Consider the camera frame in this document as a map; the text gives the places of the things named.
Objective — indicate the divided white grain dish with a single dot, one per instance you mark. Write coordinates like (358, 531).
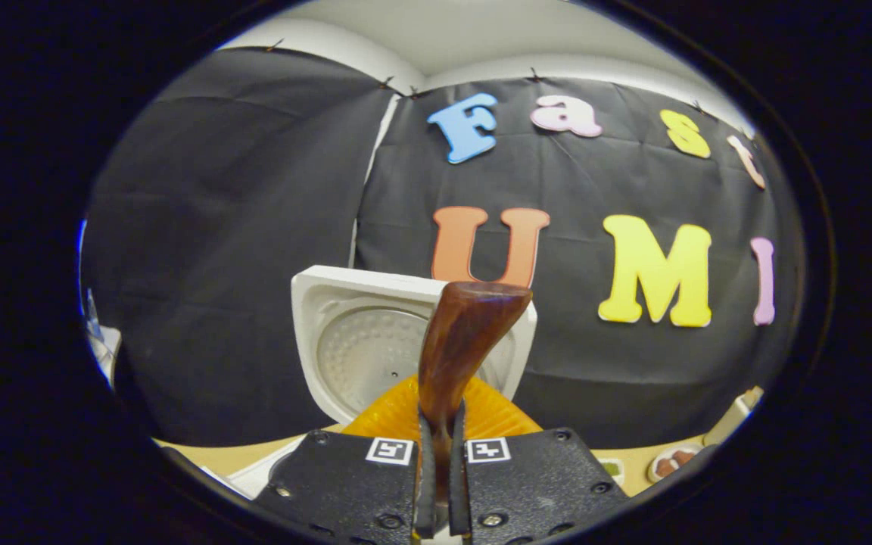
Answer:
(612, 471)

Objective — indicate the black backdrop cloth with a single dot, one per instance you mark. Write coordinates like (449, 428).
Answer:
(239, 227)

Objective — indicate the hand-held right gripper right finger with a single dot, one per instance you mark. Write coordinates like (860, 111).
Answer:
(457, 492)

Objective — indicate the brown wooden spoon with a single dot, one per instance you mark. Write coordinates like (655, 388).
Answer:
(459, 341)

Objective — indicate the white rice cooker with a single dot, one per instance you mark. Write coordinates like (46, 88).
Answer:
(360, 348)

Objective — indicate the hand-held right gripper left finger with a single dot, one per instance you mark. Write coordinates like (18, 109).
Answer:
(424, 492)

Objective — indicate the round white plate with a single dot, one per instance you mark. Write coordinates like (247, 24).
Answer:
(655, 473)

